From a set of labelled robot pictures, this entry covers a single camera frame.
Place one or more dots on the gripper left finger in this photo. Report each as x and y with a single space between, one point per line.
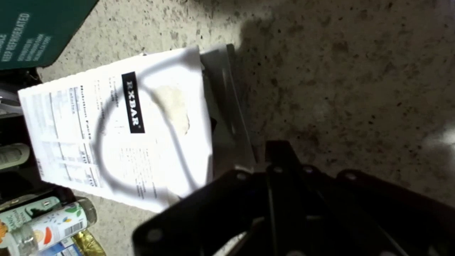
213 206

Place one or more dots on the black tray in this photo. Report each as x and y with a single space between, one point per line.
17 185

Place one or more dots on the bottle with green label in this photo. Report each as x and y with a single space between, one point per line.
21 213

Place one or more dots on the dark green cardboard box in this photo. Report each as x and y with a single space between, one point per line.
32 28

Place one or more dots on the gold foil packet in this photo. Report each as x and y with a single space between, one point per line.
89 245

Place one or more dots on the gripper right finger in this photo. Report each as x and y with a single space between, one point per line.
373 213

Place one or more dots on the clear bottle with white label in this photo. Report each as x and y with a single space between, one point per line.
53 227

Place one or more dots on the white printed cardboard box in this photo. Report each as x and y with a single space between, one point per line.
142 135

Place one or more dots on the blue and white packet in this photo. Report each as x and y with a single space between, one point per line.
62 249

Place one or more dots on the small pale bottle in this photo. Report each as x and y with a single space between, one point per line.
12 155

